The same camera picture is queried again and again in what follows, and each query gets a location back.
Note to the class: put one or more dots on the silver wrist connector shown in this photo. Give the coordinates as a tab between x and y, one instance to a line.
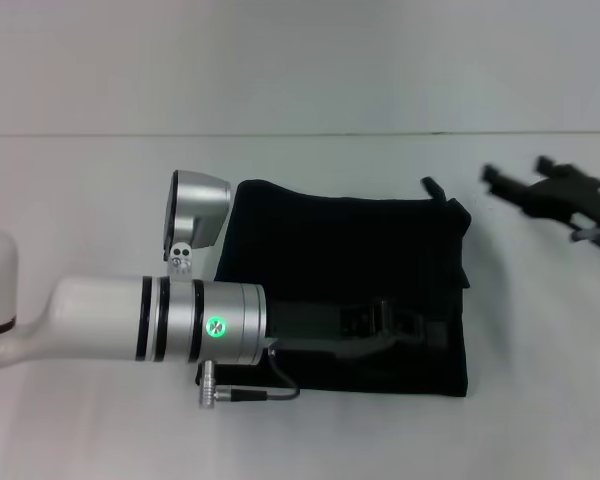
590	236
206	385

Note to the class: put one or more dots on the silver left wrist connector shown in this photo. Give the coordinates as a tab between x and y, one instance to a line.
206	385

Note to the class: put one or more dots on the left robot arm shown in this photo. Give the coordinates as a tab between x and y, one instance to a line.
105	320

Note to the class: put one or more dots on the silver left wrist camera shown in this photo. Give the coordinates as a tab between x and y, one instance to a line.
200	200

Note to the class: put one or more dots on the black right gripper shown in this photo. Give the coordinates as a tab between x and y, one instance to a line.
565	197

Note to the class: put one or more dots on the black shirt with FREE print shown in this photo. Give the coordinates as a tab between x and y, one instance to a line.
340	240

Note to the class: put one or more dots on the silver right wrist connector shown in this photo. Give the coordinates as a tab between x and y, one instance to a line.
590	236

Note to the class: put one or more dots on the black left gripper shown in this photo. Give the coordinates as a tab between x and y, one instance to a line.
310	320

